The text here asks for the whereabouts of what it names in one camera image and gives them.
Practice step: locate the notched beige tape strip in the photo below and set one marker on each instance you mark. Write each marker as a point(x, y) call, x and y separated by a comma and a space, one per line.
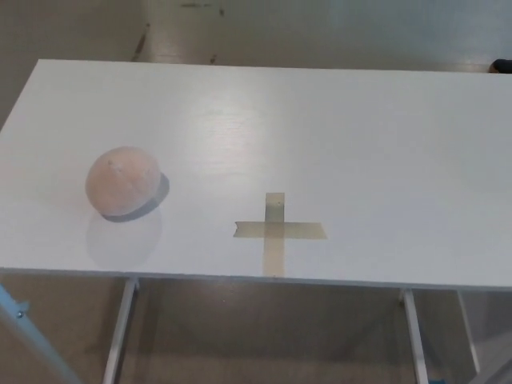
point(248, 230)

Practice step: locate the dark shoe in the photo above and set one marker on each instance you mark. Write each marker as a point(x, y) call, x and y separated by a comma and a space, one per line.
point(503, 66)

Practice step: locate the thin white table leg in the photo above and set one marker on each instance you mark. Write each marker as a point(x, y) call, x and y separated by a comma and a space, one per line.
point(469, 328)

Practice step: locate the pink dumpling plush toy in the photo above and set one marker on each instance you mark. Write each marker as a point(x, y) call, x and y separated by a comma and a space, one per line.
point(120, 182)

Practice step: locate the light blue metal frame bar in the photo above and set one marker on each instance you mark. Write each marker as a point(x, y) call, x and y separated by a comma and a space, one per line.
point(32, 340)

